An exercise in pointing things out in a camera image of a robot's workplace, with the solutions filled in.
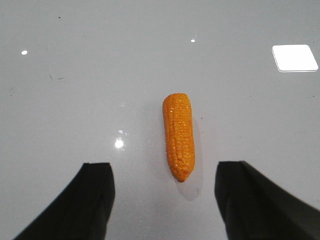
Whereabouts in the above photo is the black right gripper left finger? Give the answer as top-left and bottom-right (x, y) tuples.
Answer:
(16, 163), (115, 240)

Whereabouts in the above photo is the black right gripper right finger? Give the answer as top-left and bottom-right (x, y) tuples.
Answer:
(214, 161), (320, 240)

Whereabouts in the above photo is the orange toy corn cob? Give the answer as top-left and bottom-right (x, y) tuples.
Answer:
(162, 93), (196, 183)

